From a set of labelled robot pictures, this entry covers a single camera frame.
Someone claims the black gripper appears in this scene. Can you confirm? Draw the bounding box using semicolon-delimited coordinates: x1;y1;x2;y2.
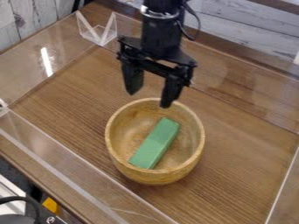
117;11;197;109

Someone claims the green rectangular block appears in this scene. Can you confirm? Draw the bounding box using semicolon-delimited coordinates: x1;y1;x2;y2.
128;117;180;169

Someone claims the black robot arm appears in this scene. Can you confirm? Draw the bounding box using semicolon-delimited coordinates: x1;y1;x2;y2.
116;0;197;109

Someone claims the brown wooden bowl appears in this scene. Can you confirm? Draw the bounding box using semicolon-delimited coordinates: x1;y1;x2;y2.
105;98;205;186

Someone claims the yellow and black device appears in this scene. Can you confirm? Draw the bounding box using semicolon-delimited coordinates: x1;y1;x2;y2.
30;196;76;224

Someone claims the clear acrylic corner bracket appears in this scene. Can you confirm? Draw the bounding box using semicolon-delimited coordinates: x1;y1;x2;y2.
74;10;117;46

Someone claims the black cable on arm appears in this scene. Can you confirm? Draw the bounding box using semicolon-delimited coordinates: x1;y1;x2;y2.
174;3;201;42

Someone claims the clear acrylic tray wall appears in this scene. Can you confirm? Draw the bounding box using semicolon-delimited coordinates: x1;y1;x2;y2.
0;99;178;224

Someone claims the black cable bottom left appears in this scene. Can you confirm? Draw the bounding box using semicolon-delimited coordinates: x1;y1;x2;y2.
0;197;42;224

